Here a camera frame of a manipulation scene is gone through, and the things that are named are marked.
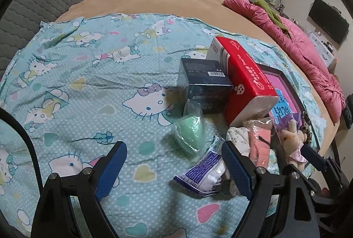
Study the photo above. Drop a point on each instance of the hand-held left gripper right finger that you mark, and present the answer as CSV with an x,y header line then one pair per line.
x,y
237,169

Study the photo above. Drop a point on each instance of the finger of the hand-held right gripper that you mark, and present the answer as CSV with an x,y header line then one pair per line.
x,y
283,158
314,156

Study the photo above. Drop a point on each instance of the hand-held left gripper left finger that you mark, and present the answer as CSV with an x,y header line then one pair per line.
x,y
110,169

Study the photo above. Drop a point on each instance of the teddy bear with pink dress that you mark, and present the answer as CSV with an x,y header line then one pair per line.
x,y
289,136

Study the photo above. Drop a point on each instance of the pink cloth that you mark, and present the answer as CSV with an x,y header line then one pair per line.
x,y
260,141

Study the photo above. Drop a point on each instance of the floral sock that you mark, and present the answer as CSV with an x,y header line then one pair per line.
x,y
237,137

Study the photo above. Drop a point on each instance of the leopard print cloth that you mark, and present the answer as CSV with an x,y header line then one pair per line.
x,y
306,125

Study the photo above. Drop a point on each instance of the purple and white packet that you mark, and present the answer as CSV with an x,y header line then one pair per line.
x,y
201,172

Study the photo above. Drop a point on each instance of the purple cloth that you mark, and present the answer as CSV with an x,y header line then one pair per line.
x,y
286,119

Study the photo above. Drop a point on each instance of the green sponge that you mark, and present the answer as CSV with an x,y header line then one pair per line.
x,y
190,130

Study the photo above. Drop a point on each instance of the dark shallow cardboard box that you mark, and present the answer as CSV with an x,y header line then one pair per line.
x,y
271,69

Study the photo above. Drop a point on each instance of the black bag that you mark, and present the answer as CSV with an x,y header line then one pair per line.
x,y
348,116

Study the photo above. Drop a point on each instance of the blue cartoon cat printed blanket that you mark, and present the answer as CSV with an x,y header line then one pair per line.
x,y
96,94

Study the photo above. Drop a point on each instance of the red tissue pack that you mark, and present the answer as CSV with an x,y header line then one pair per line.
x,y
248,78

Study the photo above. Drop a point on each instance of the dark blue box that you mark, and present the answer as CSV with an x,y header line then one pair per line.
x,y
204,81

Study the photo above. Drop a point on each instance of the white drawer cabinet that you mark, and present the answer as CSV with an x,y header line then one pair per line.
x,y
321,48

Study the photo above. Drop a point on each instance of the pink quilt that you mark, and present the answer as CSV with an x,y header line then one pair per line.
x,y
303,45

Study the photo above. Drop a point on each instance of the green garment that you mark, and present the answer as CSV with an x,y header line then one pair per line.
x,y
271,13

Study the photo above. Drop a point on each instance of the black wall television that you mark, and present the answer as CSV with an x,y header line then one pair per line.
x,y
328,20

